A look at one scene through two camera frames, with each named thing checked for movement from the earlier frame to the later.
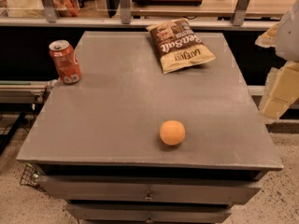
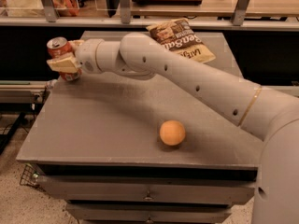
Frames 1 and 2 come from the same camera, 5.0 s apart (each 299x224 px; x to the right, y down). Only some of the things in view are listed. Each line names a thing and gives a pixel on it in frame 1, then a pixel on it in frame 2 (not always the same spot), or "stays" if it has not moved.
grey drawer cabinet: (133, 145) stays
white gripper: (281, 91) → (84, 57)
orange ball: (172, 133) stays
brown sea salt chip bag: (178, 46) stays
